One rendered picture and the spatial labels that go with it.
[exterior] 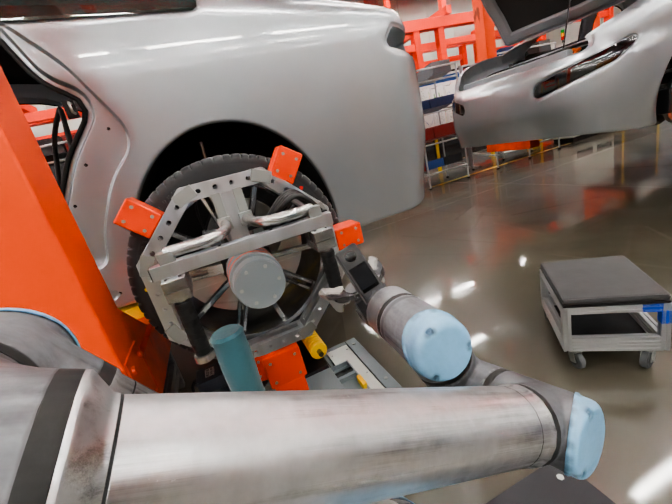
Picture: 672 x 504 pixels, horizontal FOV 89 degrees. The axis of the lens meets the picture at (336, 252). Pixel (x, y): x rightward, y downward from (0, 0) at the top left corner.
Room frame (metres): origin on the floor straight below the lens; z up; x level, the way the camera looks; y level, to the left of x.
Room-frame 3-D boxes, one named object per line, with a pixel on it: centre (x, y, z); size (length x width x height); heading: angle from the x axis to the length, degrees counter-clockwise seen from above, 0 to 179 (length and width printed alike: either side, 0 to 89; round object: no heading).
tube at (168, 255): (0.82, 0.31, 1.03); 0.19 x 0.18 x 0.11; 18
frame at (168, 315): (0.97, 0.26, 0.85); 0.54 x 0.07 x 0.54; 108
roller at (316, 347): (1.10, 0.17, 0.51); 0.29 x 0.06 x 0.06; 18
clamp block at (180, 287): (0.72, 0.35, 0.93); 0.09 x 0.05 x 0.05; 18
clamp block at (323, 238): (0.82, 0.03, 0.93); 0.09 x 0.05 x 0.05; 18
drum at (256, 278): (0.90, 0.23, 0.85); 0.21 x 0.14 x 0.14; 18
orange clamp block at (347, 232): (1.07, -0.04, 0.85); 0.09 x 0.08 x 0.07; 108
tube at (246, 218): (0.88, 0.12, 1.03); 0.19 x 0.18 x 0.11; 18
